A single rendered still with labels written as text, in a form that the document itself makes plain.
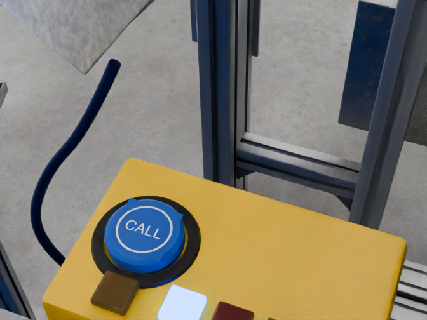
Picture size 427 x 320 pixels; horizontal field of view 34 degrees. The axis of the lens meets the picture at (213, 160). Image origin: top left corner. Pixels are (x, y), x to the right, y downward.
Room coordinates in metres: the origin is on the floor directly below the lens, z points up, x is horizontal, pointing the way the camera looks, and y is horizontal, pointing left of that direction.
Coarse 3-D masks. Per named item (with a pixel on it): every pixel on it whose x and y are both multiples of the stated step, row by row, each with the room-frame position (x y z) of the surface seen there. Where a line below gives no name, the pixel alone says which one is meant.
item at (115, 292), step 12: (108, 276) 0.17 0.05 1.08; (120, 276) 0.17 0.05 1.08; (96, 288) 0.17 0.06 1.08; (108, 288) 0.17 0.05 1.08; (120, 288) 0.17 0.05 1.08; (132, 288) 0.17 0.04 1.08; (96, 300) 0.16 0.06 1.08; (108, 300) 0.16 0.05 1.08; (120, 300) 0.16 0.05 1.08; (132, 300) 0.16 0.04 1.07; (120, 312) 0.16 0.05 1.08
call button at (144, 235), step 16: (128, 208) 0.21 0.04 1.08; (144, 208) 0.21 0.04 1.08; (160, 208) 0.21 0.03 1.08; (112, 224) 0.20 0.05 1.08; (128, 224) 0.20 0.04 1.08; (144, 224) 0.20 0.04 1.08; (160, 224) 0.20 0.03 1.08; (176, 224) 0.20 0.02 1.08; (112, 240) 0.19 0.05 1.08; (128, 240) 0.19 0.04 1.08; (144, 240) 0.19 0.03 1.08; (160, 240) 0.19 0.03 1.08; (176, 240) 0.19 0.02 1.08; (112, 256) 0.19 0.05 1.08; (128, 256) 0.18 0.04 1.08; (144, 256) 0.18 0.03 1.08; (160, 256) 0.18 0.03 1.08; (176, 256) 0.19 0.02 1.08; (144, 272) 0.18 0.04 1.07
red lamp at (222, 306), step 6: (222, 306) 0.16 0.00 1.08; (228, 306) 0.16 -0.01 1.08; (234, 306) 0.16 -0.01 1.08; (216, 312) 0.15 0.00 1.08; (222, 312) 0.15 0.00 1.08; (228, 312) 0.15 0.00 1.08; (234, 312) 0.15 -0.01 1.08; (240, 312) 0.15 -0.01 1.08; (246, 312) 0.15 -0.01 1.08; (252, 312) 0.15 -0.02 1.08; (216, 318) 0.15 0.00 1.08; (222, 318) 0.15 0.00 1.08; (228, 318) 0.15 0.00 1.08; (234, 318) 0.15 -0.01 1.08; (240, 318) 0.15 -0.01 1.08; (246, 318) 0.15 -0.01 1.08; (252, 318) 0.15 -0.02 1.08
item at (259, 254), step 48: (144, 192) 0.23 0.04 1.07; (192, 192) 0.23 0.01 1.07; (240, 192) 0.23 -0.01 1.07; (96, 240) 0.20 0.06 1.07; (192, 240) 0.20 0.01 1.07; (240, 240) 0.20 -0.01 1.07; (288, 240) 0.20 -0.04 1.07; (336, 240) 0.20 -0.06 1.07; (384, 240) 0.20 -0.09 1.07; (48, 288) 0.17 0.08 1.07; (144, 288) 0.17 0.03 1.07; (192, 288) 0.17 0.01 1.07; (240, 288) 0.17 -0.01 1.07; (288, 288) 0.17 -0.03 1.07; (336, 288) 0.17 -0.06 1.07; (384, 288) 0.17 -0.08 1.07
